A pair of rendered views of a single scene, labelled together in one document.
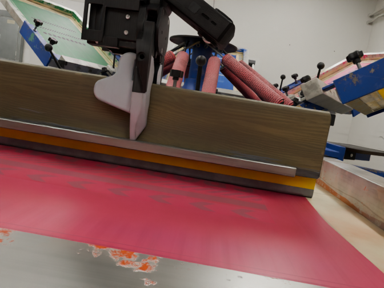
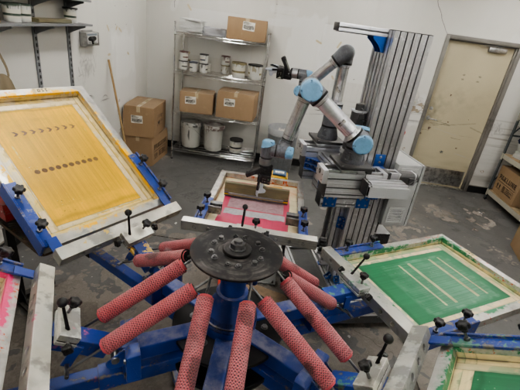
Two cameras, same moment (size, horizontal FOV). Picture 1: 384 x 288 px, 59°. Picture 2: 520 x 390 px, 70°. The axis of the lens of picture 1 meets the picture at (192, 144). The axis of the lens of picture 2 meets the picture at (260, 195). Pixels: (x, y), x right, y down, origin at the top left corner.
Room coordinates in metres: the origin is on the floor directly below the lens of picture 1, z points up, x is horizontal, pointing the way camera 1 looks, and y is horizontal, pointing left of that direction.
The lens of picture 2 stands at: (2.50, 0.06, 1.98)
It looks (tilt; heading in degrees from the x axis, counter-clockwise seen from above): 25 degrees down; 179
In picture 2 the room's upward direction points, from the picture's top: 8 degrees clockwise
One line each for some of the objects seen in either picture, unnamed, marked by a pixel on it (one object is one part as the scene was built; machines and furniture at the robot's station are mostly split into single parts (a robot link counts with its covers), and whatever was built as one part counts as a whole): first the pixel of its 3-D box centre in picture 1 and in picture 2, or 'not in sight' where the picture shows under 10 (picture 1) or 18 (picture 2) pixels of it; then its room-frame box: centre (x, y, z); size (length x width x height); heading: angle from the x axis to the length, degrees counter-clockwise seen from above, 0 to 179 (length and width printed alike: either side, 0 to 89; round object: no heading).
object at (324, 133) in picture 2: not in sight; (328, 131); (-0.20, 0.52, 1.31); 0.15 x 0.15 x 0.10
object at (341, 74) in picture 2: not in sight; (339, 83); (-0.33, 0.55, 1.63); 0.15 x 0.12 x 0.55; 166
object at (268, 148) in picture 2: not in sight; (268, 148); (0.40, 0.09, 1.30); 0.09 x 0.08 x 0.11; 87
